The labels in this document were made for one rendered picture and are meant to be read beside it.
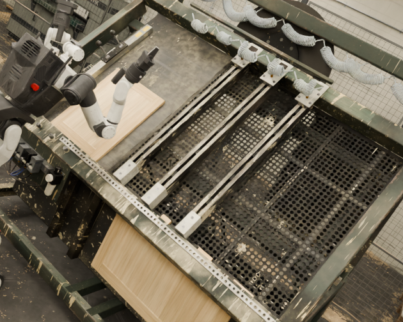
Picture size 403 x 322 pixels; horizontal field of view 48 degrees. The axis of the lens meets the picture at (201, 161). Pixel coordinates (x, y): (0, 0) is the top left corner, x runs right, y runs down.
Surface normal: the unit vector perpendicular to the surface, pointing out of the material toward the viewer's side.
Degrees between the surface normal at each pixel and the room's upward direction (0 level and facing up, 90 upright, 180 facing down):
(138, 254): 90
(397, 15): 90
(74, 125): 51
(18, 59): 82
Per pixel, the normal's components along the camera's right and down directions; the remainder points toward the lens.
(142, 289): -0.51, 0.01
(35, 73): 0.73, 0.55
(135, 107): -0.10, -0.52
